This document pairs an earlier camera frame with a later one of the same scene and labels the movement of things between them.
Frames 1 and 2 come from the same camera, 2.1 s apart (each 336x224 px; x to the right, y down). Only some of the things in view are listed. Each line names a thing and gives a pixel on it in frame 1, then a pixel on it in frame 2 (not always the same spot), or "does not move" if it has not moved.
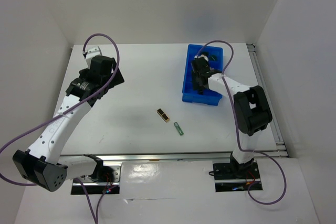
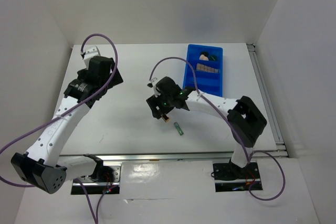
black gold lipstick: [163, 115] does not move
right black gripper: [196, 85] to [153, 102]
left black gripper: [117, 79] does not move
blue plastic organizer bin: [189, 94] does not move
